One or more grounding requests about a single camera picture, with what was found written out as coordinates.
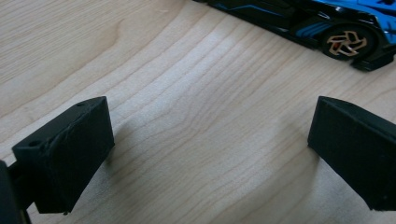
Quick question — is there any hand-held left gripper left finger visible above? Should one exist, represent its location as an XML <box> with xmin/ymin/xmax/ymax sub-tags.
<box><xmin>11</xmin><ymin>95</ymin><xmax>116</xmax><ymax>216</ymax></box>

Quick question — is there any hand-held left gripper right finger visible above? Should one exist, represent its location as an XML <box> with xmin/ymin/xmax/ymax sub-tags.
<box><xmin>307</xmin><ymin>95</ymin><xmax>396</xmax><ymax>212</ymax></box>

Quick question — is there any blue and black toy car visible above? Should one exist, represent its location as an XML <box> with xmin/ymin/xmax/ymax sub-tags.
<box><xmin>192</xmin><ymin>0</ymin><xmax>396</xmax><ymax>73</ymax></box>

